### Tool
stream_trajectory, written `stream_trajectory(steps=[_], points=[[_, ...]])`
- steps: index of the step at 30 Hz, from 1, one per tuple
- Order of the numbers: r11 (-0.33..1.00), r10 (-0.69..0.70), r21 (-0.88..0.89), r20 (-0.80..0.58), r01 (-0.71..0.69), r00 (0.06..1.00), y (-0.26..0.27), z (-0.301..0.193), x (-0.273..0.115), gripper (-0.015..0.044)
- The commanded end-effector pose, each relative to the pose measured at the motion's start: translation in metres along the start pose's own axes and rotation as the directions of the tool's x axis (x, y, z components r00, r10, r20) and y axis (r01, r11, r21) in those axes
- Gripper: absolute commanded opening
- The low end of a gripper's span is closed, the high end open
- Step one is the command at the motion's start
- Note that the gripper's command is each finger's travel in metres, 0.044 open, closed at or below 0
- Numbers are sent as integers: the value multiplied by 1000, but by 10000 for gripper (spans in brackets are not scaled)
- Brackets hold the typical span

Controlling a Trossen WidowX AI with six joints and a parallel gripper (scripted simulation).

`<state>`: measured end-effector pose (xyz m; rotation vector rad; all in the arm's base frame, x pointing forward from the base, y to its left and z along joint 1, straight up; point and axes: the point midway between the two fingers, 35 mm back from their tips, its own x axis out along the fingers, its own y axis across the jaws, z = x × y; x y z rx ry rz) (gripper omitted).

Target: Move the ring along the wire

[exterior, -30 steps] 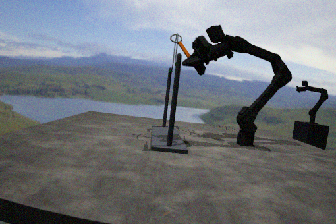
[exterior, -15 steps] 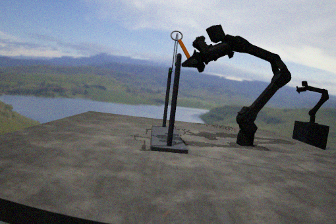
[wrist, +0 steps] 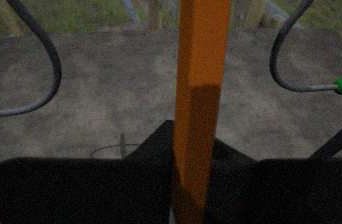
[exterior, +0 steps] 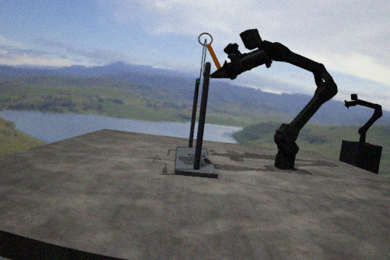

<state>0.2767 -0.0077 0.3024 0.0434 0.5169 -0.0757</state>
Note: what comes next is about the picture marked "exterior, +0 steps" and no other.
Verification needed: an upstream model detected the orange handle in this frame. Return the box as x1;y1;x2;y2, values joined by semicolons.
198;32;221;69

